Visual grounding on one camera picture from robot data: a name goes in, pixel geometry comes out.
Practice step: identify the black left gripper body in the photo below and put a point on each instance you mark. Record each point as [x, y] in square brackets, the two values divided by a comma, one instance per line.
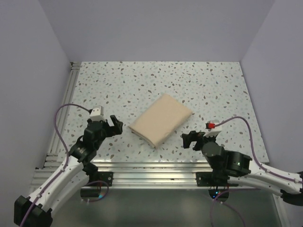
[100, 141]

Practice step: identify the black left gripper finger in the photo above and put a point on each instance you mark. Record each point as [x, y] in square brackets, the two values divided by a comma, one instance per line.
[117, 128]
[105, 126]

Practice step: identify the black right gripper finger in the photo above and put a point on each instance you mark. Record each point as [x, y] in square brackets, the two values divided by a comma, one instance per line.
[188, 139]
[200, 140]

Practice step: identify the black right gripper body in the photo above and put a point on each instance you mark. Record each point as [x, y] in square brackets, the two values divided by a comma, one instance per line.
[206, 139]

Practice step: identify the beige cloth mat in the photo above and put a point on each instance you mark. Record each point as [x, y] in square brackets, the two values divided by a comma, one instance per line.
[160, 120]

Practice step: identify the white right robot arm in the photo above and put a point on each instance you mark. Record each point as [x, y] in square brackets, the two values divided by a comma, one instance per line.
[232, 168]

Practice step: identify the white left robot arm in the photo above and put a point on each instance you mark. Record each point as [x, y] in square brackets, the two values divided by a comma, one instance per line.
[76, 171]

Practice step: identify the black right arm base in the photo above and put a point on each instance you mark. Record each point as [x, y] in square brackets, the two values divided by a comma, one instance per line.
[215, 184]

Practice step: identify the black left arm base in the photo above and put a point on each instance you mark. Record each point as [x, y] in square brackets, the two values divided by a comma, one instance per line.
[99, 177]

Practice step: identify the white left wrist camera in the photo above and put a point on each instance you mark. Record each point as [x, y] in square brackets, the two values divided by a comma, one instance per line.
[97, 114]

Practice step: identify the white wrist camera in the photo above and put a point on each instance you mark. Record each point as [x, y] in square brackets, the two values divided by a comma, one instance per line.
[212, 129]
[97, 114]

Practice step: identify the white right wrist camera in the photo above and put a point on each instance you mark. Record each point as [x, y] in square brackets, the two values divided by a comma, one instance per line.
[212, 129]

